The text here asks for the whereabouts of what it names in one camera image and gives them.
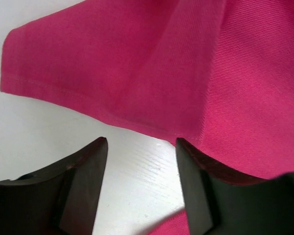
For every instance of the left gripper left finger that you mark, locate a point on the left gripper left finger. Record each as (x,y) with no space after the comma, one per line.
(59,199)

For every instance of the pink trousers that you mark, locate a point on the pink trousers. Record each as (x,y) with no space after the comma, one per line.
(219,73)

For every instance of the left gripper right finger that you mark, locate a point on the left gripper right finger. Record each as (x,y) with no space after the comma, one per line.
(220,200)

